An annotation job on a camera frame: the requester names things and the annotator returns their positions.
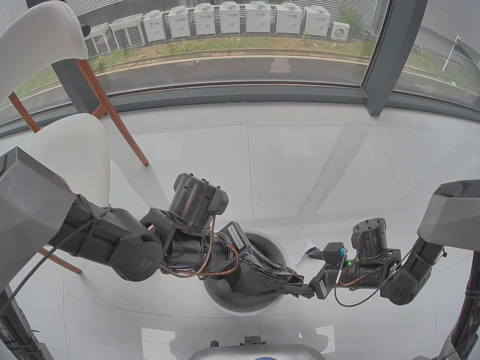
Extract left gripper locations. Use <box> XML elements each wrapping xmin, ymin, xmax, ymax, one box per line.
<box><xmin>162</xmin><ymin>225</ymin><xmax>250</xmax><ymax>278</ymax></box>

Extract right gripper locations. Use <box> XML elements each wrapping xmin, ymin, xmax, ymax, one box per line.
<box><xmin>310</xmin><ymin>264</ymin><xmax>380</xmax><ymax>301</ymax></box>

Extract white paper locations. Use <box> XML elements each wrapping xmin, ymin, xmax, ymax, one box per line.
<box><xmin>295</xmin><ymin>236</ymin><xmax>320</xmax><ymax>265</ymax></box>

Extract black plastic bag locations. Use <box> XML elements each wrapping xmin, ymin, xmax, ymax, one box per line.
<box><xmin>225</xmin><ymin>244</ymin><xmax>305</xmax><ymax>298</ymax></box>

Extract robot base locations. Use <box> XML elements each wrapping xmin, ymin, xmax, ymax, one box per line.
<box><xmin>187</xmin><ymin>335</ymin><xmax>323</xmax><ymax>360</ymax></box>

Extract white trash bin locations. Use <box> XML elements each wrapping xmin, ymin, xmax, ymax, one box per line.
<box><xmin>200</xmin><ymin>229</ymin><xmax>291</xmax><ymax>316</ymax></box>

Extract white chair wooden legs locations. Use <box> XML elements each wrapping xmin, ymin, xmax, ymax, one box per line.
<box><xmin>0</xmin><ymin>0</ymin><xmax>149</xmax><ymax>275</ymax></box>

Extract window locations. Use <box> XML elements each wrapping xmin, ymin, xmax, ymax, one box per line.
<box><xmin>0</xmin><ymin>0</ymin><xmax>480</xmax><ymax>138</ymax></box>

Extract black cable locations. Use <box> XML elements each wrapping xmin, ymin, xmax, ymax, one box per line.
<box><xmin>0</xmin><ymin>204</ymin><xmax>112</xmax><ymax>316</ymax></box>
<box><xmin>333</xmin><ymin>272</ymin><xmax>392</xmax><ymax>307</ymax></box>

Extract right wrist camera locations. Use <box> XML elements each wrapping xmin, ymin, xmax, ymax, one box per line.
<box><xmin>307</xmin><ymin>241</ymin><xmax>347</xmax><ymax>273</ymax></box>

